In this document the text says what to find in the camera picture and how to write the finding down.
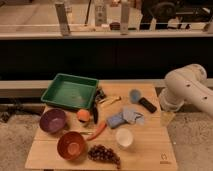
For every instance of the orange fruit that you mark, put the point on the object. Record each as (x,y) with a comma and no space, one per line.
(83,115)

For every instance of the green plastic tray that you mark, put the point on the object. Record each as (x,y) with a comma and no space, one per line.
(70,91)

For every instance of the black handled knife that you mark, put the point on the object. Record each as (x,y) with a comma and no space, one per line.
(100,95)

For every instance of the purple bowl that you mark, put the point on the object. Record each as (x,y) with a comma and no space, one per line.
(53,120)

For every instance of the orange-brown bowl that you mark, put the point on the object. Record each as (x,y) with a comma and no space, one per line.
(71,145)

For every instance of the white cup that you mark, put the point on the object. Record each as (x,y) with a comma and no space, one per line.
(124,137)

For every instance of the blue sponge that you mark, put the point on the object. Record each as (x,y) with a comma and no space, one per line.
(115,121)

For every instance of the orange carrot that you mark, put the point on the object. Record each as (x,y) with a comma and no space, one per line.
(98,131)

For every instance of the bunch of dark grapes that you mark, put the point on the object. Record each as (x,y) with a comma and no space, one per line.
(100,153)

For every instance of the grey-blue crumpled cloth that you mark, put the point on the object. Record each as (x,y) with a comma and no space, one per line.
(132,117)

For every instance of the yellow banana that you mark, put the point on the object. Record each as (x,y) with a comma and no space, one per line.
(109,100)

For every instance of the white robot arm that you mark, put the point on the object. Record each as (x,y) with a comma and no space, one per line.
(186,84)

